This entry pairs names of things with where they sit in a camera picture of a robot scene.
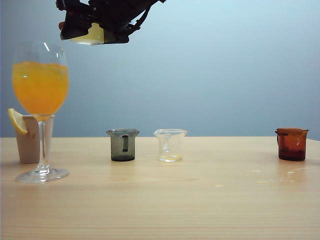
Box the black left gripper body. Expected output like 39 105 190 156
55 0 152 32

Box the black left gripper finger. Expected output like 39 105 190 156
103 24 130 45
58 9 93 41

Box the clear graduated measuring cup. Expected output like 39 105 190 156
68 22 107 46

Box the wine glass with orange juice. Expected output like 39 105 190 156
11 41 70 185

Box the grey smoked glass measuring cup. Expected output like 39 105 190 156
105 128 140 162

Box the clear glass cup without markings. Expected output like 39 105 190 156
153 128 189 163

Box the beige paper cup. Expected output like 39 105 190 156
15 115 55 165

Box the amber glass measuring cup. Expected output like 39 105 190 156
274 127 310 162

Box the yellow lemon slice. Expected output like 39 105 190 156
7 107 29 136

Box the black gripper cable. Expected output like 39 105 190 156
128 3 167 32

